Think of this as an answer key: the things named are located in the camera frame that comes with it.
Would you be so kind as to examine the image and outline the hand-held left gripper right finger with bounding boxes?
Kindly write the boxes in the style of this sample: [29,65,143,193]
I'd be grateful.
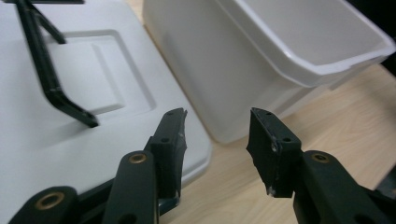
[246,107,304,199]

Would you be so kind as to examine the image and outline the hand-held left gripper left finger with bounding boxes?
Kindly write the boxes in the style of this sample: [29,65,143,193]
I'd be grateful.
[144,107,189,201]

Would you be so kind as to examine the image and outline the white plastic bin lid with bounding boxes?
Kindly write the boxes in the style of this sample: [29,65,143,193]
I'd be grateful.
[0,0,214,224]

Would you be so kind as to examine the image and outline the white plastic bin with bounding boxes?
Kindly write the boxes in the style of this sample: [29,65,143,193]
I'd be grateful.
[142,0,396,145]

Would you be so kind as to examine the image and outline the black lid handle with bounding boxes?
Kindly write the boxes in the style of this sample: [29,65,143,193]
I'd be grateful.
[3,0,100,129]

